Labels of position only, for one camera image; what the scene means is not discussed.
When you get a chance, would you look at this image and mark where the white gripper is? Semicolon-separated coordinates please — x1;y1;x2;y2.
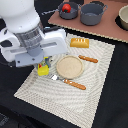
0;27;67;67

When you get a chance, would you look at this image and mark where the yellow butter box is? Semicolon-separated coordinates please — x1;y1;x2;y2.
37;60;49;76

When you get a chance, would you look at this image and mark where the red tomato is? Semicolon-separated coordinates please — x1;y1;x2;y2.
62;4;71;13

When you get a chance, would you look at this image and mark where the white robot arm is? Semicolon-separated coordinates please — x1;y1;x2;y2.
0;0;67;67

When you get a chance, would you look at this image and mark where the round wooden plate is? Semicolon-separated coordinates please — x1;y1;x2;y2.
56;55;84;79

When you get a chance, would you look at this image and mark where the left grey pot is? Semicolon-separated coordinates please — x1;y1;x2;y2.
43;2;79;20

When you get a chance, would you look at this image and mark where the grey pot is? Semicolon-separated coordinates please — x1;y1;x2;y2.
80;3;108;26
43;2;79;20

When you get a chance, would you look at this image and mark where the white woven placemat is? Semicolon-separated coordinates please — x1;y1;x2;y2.
14;34;115;128

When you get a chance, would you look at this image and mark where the right grey pot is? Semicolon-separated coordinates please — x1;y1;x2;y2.
80;3;108;26

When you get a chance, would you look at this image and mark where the beige bowl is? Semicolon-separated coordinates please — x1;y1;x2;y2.
119;5;128;30

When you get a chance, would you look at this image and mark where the wooden handled fork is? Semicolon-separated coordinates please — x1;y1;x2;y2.
47;73;86;90

